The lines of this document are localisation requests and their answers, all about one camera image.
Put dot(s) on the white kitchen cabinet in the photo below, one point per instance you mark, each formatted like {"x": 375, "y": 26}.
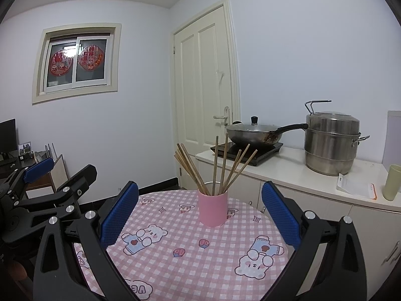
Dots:
{"x": 313, "y": 194}

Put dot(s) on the dark desk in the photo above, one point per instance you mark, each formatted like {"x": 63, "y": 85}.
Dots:
{"x": 15, "y": 164}

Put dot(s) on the black monitor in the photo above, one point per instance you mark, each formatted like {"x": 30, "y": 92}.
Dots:
{"x": 7, "y": 138}

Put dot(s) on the cream framed window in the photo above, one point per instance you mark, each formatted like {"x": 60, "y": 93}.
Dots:
{"x": 39, "y": 69}

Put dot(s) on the red round window decal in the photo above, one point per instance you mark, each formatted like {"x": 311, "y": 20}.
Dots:
{"x": 61, "y": 62}
{"x": 90, "y": 58}

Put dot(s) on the pink paper cup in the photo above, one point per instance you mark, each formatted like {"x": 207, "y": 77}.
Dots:
{"x": 213, "y": 210}

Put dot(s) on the steel steamer pot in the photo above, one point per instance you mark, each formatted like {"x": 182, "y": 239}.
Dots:
{"x": 332, "y": 141}

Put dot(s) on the cream panel door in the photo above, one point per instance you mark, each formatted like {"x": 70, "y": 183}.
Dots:
{"x": 203, "y": 100}

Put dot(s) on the bunch of wooden chopsticks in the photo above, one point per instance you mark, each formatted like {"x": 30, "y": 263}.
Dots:
{"x": 188, "y": 166}

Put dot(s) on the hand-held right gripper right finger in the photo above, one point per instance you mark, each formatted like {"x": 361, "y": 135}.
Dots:
{"x": 280, "y": 213}

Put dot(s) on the person's left hand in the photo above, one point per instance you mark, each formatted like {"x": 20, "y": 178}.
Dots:
{"x": 15, "y": 271}

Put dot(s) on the round glass lid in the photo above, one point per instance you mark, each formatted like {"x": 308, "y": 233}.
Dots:
{"x": 39, "y": 156}

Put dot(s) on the black induction cooker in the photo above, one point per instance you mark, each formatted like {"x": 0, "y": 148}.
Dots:
{"x": 266, "y": 153}

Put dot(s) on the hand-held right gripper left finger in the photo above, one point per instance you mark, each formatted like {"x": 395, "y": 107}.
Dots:
{"x": 120, "y": 213}

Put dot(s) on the white panel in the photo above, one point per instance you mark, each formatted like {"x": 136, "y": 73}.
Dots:
{"x": 393, "y": 138}

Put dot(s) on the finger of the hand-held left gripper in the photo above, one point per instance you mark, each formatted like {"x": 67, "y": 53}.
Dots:
{"x": 78, "y": 182}
{"x": 39, "y": 169}

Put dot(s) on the small photo frame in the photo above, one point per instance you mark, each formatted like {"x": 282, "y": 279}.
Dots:
{"x": 25, "y": 148}

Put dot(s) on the pale green cup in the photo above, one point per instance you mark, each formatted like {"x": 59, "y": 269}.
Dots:
{"x": 393, "y": 183}

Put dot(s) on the glass wok lid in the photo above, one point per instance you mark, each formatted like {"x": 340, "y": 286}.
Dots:
{"x": 250, "y": 127}

